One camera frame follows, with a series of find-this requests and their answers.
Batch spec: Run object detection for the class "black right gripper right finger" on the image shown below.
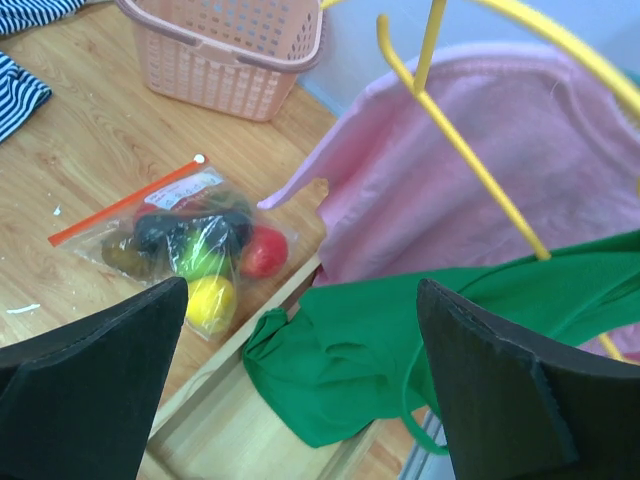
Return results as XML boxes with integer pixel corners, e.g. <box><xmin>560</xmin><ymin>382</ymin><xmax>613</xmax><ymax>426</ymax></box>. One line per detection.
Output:
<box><xmin>417</xmin><ymin>280</ymin><xmax>639</xmax><ymax>479</ymax></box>

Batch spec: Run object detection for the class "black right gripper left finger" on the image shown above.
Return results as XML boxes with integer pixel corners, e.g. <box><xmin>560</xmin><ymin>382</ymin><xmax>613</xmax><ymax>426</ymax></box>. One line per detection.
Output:
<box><xmin>1</xmin><ymin>277</ymin><xmax>187</xmax><ymax>479</ymax></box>

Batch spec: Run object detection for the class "clear zip top bag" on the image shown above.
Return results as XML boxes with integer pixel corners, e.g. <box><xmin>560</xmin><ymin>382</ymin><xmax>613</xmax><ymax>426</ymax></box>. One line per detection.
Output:
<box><xmin>49</xmin><ymin>154</ymin><xmax>297</xmax><ymax>338</ymax></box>

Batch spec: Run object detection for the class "fake brown kiwi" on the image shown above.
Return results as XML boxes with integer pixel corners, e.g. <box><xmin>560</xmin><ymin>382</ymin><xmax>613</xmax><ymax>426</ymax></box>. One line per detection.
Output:
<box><xmin>101</xmin><ymin>231</ymin><xmax>156</xmax><ymax>280</ymax></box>

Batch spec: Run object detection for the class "fake yellow lemon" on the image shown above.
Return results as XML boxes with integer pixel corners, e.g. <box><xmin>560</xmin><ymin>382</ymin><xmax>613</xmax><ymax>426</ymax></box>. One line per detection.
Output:
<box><xmin>186</xmin><ymin>275</ymin><xmax>237</xmax><ymax>337</ymax></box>

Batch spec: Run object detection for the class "green tank top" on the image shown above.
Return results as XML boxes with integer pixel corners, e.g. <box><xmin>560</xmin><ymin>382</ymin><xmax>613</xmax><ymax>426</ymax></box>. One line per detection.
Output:
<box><xmin>243</xmin><ymin>231</ymin><xmax>639</xmax><ymax>453</ymax></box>

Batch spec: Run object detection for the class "fake green lime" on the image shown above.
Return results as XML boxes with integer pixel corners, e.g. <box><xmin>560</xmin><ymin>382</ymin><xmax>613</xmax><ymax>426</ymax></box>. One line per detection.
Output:
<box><xmin>174</xmin><ymin>230</ymin><xmax>231</xmax><ymax>282</ymax></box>

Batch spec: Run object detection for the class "fake red apple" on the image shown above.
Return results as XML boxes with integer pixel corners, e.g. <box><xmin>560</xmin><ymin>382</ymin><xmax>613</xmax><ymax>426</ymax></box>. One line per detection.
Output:
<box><xmin>240</xmin><ymin>225</ymin><xmax>289</xmax><ymax>279</ymax></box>

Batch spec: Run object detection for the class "pink shirt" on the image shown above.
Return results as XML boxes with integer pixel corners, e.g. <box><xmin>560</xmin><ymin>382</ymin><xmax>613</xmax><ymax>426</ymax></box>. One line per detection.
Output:
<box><xmin>260</xmin><ymin>44</ymin><xmax>639</xmax><ymax>285</ymax></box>

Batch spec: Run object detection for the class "blue white striped shirt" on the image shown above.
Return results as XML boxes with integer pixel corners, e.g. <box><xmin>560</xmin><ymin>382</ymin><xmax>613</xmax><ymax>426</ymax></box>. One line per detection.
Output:
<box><xmin>1</xmin><ymin>0</ymin><xmax>86</xmax><ymax>141</ymax></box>

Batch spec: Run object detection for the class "pink plastic basket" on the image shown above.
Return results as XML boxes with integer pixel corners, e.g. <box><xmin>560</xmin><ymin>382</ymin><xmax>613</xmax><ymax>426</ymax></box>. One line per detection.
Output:
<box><xmin>117</xmin><ymin>0</ymin><xmax>325</xmax><ymax>122</ymax></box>

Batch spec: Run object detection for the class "wooden rack base frame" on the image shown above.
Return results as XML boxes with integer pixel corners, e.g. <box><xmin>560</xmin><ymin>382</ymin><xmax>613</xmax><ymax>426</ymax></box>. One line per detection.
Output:
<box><xmin>138</xmin><ymin>256</ymin><xmax>399</xmax><ymax>479</ymax></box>

